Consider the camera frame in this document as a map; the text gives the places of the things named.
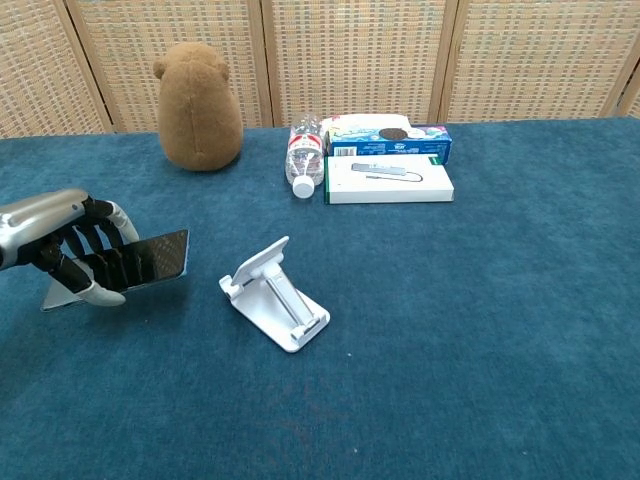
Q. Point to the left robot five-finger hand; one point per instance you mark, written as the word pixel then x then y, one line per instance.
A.
pixel 35 225

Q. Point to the white folding phone stand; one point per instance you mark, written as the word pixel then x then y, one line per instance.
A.
pixel 280 310

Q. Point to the brown plush toy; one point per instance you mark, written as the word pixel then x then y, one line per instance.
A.
pixel 200 110

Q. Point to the clear plastic water bottle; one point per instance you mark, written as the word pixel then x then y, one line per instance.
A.
pixel 304 155

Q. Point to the white pink tissue pack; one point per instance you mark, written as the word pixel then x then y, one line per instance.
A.
pixel 365 122

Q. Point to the white USB hub box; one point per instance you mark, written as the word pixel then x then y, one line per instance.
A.
pixel 390 182

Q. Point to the woven wooden folding screen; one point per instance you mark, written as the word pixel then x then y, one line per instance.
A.
pixel 350 55

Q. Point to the blue cookie box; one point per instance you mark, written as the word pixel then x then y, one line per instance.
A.
pixel 390 145

